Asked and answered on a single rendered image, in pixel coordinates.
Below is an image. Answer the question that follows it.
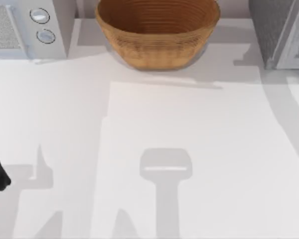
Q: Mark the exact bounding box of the brown woven basket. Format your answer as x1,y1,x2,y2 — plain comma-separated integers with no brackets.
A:
94,0,221,72

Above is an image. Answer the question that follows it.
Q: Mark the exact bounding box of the pale microwave oven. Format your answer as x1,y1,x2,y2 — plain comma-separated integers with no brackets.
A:
0,0,77,60

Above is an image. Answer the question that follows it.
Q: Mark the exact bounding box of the round microwave knob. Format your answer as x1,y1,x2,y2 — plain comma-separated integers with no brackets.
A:
36,28,56,45
29,7,51,24

